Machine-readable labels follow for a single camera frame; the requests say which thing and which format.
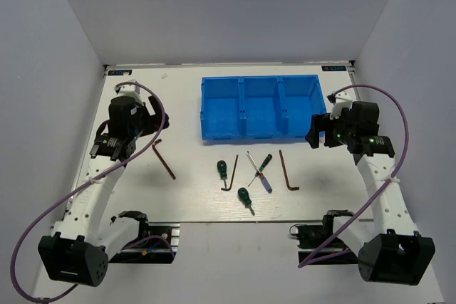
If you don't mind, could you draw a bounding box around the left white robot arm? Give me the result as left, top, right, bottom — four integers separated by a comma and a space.
38, 91, 169, 287

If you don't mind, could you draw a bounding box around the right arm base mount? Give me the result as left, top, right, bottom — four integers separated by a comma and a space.
289, 210, 358, 265

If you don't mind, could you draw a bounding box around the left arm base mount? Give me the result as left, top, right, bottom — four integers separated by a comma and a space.
99, 211, 180, 264

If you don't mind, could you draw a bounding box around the thin hex key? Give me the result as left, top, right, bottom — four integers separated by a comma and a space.
220, 155, 239, 192

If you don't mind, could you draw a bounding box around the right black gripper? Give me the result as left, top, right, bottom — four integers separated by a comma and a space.
305, 108, 356, 149

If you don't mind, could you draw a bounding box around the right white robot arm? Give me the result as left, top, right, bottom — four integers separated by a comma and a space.
299, 100, 435, 285

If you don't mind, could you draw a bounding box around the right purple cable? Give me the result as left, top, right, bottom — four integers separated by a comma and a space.
297, 84, 410, 269

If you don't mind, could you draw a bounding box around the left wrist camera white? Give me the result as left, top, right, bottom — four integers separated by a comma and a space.
114, 80, 145, 105

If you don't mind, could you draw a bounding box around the blue handled screwdriver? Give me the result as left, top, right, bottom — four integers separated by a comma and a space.
253, 165, 272, 194

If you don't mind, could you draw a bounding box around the corner label sticker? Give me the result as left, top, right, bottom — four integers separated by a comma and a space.
321, 65, 347, 72
108, 70, 133, 76

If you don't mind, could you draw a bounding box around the right corner label sticker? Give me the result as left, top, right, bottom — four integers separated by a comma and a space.
321, 65, 347, 72

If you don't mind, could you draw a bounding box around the left corner label sticker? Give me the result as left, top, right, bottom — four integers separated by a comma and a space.
108, 70, 133, 76

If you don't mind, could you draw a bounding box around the stubby green screwdriver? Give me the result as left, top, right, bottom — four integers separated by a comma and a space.
217, 160, 227, 187
237, 187, 255, 216

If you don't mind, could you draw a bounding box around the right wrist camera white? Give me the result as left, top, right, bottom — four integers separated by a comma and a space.
328, 91, 353, 120

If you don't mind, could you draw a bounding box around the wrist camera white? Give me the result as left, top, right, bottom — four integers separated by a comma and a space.
114, 80, 145, 105
328, 91, 353, 120

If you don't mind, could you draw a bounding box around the blue three-compartment bin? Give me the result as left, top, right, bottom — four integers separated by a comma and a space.
200, 75, 326, 141

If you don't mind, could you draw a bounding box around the large hex key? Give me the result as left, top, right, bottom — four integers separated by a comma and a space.
151, 138, 176, 180
279, 150, 300, 191

